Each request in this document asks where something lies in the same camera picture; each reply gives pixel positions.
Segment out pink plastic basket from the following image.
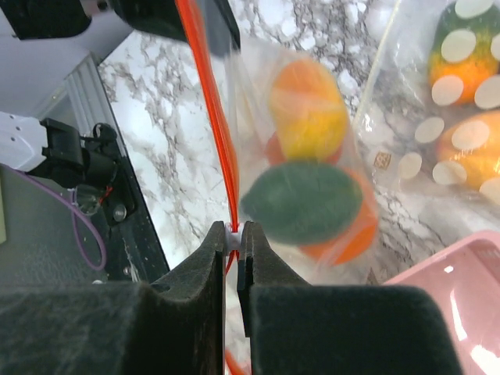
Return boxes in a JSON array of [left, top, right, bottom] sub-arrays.
[[385, 230, 499, 374]]

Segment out clear polka dot zip bag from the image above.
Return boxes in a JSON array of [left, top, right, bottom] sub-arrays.
[[356, 1, 499, 207]]

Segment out orange pumpkin toy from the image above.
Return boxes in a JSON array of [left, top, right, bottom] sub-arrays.
[[264, 133, 344, 166]]

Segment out clear bag with orange zipper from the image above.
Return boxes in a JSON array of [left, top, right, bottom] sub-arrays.
[[176, 1, 378, 374]]

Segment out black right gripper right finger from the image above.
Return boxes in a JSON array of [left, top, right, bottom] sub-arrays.
[[237, 222, 463, 374]]

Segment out green yellow cucumber toy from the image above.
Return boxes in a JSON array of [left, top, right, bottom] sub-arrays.
[[427, 1, 499, 106]]

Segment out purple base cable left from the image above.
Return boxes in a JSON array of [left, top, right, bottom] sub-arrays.
[[15, 167, 109, 271]]

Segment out orange yellow mango toy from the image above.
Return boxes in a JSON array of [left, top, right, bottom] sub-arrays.
[[268, 58, 349, 160]]

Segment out green lime toy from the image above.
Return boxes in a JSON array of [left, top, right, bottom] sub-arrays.
[[240, 161, 363, 245]]

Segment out peach toy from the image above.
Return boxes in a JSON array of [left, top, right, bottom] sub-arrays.
[[436, 110, 499, 190]]

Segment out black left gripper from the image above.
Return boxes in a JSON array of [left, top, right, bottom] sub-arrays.
[[111, 0, 241, 55]]

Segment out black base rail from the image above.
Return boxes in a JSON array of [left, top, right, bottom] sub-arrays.
[[66, 56, 170, 284]]

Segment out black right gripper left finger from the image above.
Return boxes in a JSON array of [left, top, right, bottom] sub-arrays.
[[1, 222, 227, 374]]

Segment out orange tomato toy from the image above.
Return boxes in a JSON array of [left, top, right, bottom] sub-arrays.
[[300, 169, 379, 266]]

